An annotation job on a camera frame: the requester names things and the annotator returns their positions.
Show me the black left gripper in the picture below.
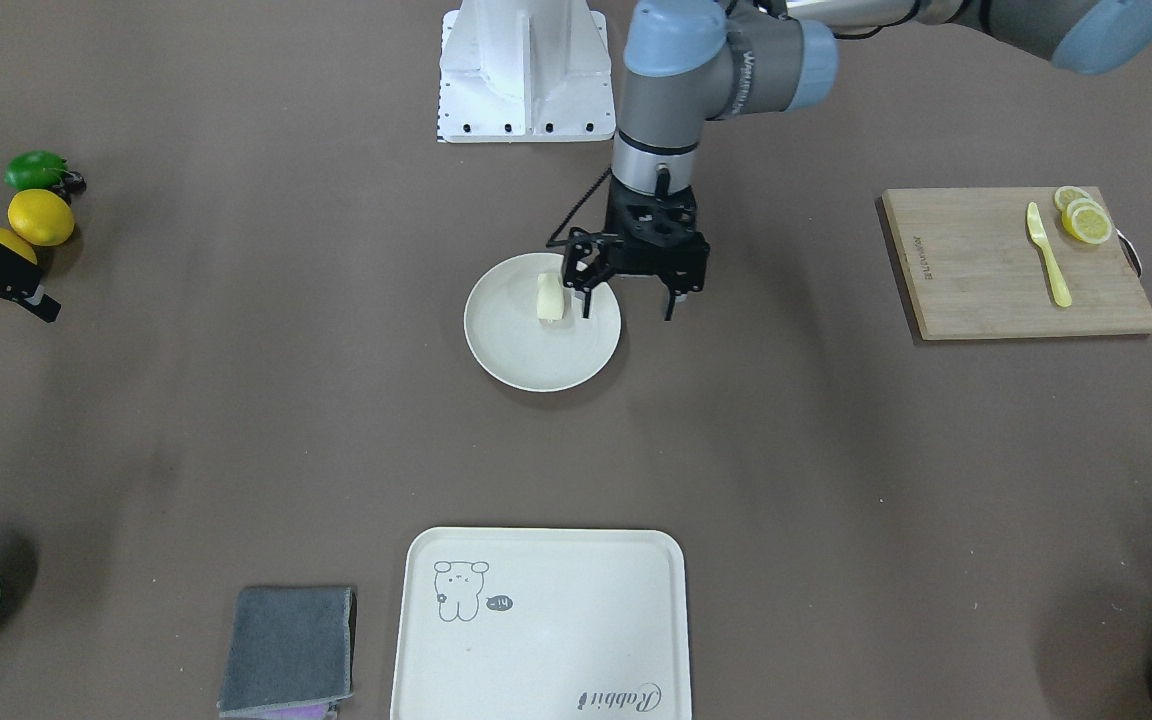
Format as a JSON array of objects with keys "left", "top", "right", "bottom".
[{"left": 559, "top": 173, "right": 710, "bottom": 323}]

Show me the white steamed bun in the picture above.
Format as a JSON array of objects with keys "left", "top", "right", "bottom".
[{"left": 535, "top": 272, "right": 567, "bottom": 323}]

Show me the cream round plate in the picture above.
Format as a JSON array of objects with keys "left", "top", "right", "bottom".
[{"left": 463, "top": 252, "right": 622, "bottom": 393}]

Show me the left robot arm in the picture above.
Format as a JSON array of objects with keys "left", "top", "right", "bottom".
[{"left": 550, "top": 1, "right": 1152, "bottom": 316}]

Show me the cream rectangular tray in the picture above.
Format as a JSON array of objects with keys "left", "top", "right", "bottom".
[{"left": 391, "top": 526, "right": 692, "bottom": 719}]

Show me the yellow lemon lower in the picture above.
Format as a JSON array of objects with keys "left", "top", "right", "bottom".
[{"left": 0, "top": 227, "right": 38, "bottom": 266}]

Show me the yellow lemon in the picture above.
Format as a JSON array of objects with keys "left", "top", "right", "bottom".
[
  {"left": 0, "top": 227, "right": 38, "bottom": 266},
  {"left": 6, "top": 190, "right": 76, "bottom": 247}
]

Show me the yellow lemon upper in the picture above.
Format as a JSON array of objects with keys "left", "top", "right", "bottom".
[{"left": 6, "top": 190, "right": 76, "bottom": 247}]

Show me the dark purple grape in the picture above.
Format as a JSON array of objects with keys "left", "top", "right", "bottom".
[{"left": 50, "top": 170, "right": 88, "bottom": 202}]

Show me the green lime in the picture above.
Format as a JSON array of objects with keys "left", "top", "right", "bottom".
[{"left": 3, "top": 150, "right": 69, "bottom": 191}]

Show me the wooden cutting board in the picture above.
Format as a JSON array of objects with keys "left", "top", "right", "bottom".
[{"left": 881, "top": 187, "right": 1152, "bottom": 341}]

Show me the grey folded cloth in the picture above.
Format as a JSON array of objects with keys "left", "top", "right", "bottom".
[{"left": 218, "top": 585, "right": 356, "bottom": 712}]

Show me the yellow plastic knife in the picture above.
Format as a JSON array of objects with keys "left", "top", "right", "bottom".
[{"left": 1025, "top": 200, "right": 1073, "bottom": 306}]

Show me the middle lemon slice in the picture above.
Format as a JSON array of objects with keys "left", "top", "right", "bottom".
[{"left": 1061, "top": 200, "right": 1111, "bottom": 234}]

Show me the back lemon slice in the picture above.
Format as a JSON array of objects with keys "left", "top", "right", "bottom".
[{"left": 1053, "top": 184, "right": 1094, "bottom": 213}]

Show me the purple cloth under grey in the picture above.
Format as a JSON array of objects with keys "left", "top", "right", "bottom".
[{"left": 218, "top": 700, "right": 340, "bottom": 720}]

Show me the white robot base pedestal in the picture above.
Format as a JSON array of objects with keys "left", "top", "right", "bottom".
[{"left": 435, "top": 1, "right": 617, "bottom": 143}]

